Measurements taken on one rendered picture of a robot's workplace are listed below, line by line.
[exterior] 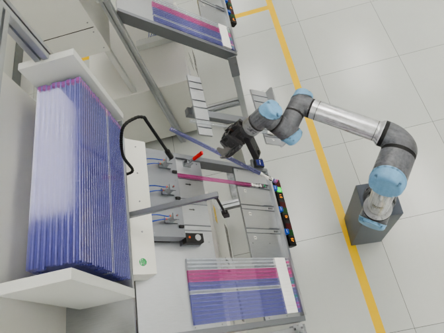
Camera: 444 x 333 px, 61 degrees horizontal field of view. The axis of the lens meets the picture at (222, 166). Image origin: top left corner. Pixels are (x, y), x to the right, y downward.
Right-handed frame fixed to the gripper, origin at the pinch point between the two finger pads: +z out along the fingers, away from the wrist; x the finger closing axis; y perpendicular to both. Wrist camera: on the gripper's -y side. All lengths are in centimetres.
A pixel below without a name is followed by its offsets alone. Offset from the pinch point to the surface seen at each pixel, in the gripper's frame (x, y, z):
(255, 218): 11.2, -27.8, 8.2
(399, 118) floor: -122, -104, -10
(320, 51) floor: -173, -46, 16
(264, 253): 24.2, -36.6, 7.7
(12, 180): 64, 54, -12
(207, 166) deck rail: 0.5, 1.2, 10.8
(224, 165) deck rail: -3.3, -4.9, 8.1
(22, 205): 67, 48, -10
